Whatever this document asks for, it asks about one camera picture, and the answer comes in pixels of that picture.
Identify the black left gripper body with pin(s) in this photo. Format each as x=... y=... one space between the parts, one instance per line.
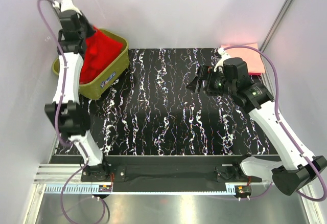
x=85 y=27

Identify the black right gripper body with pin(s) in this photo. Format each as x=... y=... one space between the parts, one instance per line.
x=202 y=79

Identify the red t shirt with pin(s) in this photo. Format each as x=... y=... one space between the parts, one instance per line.
x=101 y=51

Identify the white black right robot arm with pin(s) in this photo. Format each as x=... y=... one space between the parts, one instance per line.
x=297 y=166

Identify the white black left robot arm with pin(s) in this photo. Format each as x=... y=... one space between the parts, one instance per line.
x=70 y=121

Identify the folded light pink t shirt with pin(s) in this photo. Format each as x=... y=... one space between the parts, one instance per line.
x=251 y=57

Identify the olive green plastic basket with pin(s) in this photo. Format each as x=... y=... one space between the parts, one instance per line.
x=107 y=73

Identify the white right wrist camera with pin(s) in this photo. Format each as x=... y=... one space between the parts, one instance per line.
x=223 y=57

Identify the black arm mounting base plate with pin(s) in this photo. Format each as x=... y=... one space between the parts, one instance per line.
x=182 y=172

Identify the right aluminium frame post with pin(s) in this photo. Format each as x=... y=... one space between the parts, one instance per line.
x=277 y=22

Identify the white slotted cable duct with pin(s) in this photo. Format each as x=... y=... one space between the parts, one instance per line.
x=120 y=189

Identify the aluminium front rail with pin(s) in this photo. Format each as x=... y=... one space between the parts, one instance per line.
x=55 y=173

